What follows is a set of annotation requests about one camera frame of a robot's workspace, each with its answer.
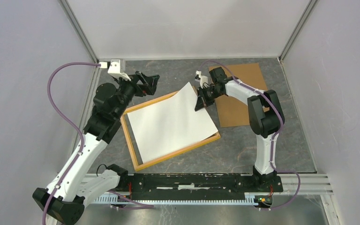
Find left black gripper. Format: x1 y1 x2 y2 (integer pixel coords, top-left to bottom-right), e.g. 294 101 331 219
113 70 159 119

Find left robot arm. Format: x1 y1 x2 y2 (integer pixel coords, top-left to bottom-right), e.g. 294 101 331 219
32 71 160 225

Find wooden picture frame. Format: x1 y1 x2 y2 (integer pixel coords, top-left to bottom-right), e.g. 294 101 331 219
120 91 221 172

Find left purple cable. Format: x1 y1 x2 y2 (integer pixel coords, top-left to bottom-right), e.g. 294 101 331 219
41 62 103 225

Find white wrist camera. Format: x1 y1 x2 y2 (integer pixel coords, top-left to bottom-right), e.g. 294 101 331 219
195 70 210 89
99 59 131 81

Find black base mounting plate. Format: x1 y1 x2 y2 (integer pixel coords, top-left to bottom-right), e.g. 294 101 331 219
114 173 284 201

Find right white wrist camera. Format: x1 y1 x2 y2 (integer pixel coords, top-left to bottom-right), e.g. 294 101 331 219
195 70 210 89

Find aluminium rail frame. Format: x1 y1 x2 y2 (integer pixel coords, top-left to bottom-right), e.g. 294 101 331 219
82 164 333 211

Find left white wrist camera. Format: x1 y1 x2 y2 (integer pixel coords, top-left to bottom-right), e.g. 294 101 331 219
99 59 131 81

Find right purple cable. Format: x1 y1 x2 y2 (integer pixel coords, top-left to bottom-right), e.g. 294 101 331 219
198 60 301 211

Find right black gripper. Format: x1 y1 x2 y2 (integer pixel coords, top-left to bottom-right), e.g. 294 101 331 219
195 86 222 112

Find building and sky photo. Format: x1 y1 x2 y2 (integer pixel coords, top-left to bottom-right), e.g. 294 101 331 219
121 83 221 171

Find purple cable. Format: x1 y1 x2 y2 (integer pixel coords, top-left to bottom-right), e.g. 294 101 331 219
41 62 103 225
198 60 301 211

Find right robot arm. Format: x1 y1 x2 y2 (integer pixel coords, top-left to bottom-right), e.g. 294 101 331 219
195 67 285 192

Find brown backing board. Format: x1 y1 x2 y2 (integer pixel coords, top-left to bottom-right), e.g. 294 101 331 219
215 63 268 128

